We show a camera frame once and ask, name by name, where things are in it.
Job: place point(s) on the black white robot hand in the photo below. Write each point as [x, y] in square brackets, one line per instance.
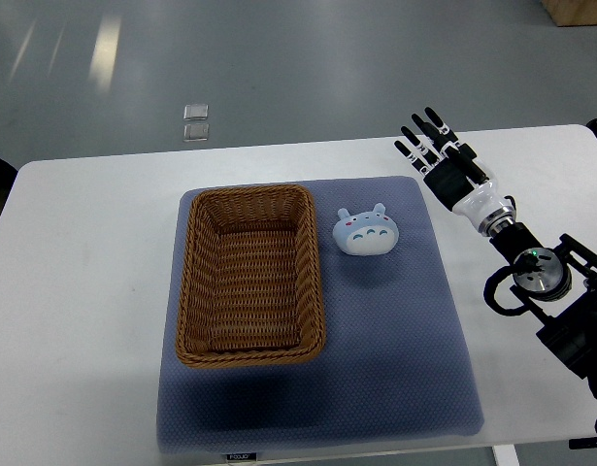
[460, 186]

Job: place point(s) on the blue plush toy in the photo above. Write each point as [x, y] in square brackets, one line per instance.
[369, 233]

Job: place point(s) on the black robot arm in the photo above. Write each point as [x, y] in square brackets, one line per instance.
[556, 285]

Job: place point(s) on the brown wicker basket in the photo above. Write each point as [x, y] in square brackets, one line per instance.
[251, 292]

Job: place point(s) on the wooden box corner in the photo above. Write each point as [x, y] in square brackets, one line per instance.
[568, 13]

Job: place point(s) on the blue textured mat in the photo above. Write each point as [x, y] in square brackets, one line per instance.
[395, 365]

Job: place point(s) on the lower floor metal plate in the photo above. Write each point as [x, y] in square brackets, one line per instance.
[196, 132]

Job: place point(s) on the floor metal plate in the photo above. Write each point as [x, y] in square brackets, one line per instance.
[196, 132]
[196, 111]

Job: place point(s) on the upper floor metal plate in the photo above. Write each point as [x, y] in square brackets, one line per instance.
[196, 111]

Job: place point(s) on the white table leg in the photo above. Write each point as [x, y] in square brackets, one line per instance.
[505, 455]

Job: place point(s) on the black table control panel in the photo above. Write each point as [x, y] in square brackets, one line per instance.
[583, 443]

